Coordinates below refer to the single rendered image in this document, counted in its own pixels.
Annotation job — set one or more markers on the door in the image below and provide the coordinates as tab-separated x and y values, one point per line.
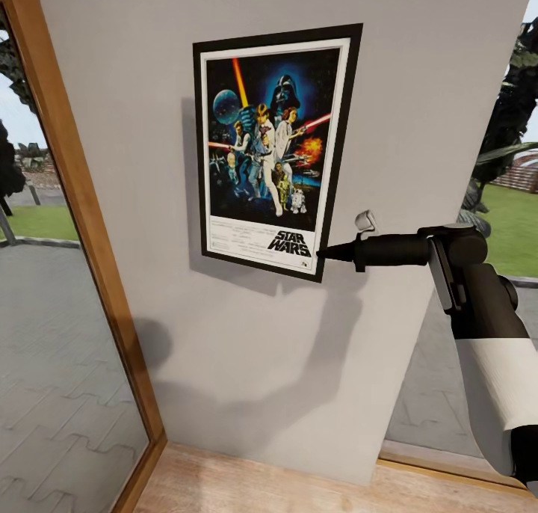
80	428

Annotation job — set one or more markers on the fixed window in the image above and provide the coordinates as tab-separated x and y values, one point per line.
429	430

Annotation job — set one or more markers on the poster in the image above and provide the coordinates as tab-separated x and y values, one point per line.
271	117

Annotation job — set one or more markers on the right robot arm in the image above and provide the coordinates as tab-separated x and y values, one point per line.
499	365

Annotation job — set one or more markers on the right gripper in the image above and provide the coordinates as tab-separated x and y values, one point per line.
383	250

